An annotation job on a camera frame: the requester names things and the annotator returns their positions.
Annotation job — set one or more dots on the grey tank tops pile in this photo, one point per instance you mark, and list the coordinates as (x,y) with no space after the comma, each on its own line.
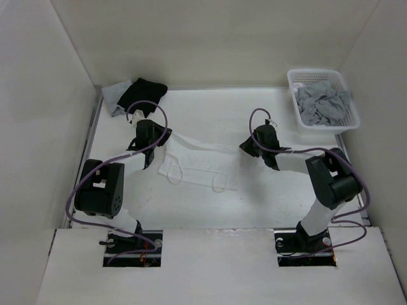
(320,104)

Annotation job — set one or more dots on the folded black tank top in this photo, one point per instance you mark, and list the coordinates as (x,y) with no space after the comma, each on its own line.
(142,90)

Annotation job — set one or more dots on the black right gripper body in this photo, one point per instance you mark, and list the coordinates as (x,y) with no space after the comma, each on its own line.
(254,149)

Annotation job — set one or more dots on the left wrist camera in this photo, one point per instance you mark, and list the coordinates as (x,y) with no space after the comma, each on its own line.
(137,116)

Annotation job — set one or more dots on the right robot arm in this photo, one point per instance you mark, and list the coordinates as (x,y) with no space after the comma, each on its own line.
(333,183)

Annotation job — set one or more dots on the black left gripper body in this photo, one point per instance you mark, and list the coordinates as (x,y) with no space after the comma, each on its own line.
(158,135)

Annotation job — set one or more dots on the white tank top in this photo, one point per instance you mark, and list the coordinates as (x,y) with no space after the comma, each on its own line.
(195,162)

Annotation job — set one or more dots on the white plastic laundry basket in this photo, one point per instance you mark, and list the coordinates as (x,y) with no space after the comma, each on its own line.
(299,77)

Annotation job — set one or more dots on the folded grey tank top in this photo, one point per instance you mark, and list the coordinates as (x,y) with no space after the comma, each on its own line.
(112,94)

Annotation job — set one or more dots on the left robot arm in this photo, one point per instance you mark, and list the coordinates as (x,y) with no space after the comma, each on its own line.
(98,197)

